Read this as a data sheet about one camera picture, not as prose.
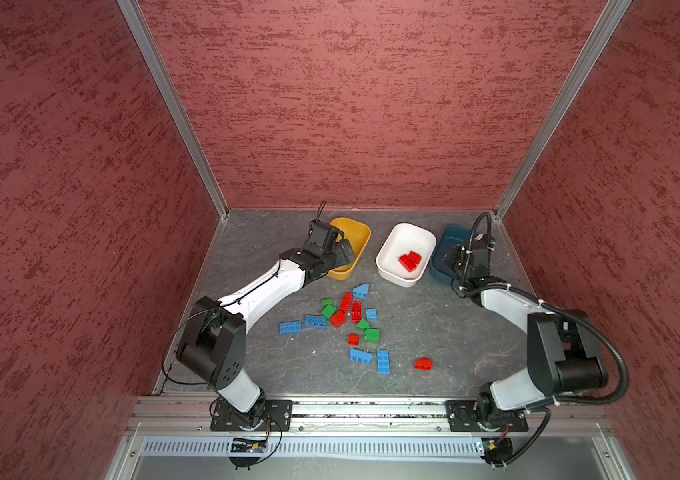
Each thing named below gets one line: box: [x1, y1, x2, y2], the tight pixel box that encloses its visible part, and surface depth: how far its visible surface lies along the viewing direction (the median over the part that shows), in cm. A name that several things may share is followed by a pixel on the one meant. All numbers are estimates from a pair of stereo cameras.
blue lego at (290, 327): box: [279, 321, 302, 334], surface depth 89 cm
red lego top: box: [406, 250, 422, 269], surface depth 108 cm
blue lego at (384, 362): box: [377, 350, 391, 375], surface depth 83 cm
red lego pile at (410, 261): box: [398, 251, 421, 273], surface depth 106 cm
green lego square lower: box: [364, 328, 380, 343], surface depth 87 cm
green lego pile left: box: [322, 298, 337, 320], surface depth 93 cm
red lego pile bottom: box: [331, 311, 347, 329], surface depth 91 cm
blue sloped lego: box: [353, 283, 370, 299], surface depth 97 cm
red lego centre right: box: [351, 301, 363, 324], surface depth 94 cm
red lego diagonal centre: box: [339, 292, 353, 315], surface depth 94 cm
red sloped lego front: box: [414, 358, 433, 371], surface depth 84 cm
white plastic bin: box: [375, 222, 437, 288], surface depth 108 cm
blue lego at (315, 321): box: [304, 315, 327, 329], surface depth 91 cm
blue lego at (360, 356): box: [349, 348, 374, 365], surface depth 83 cm
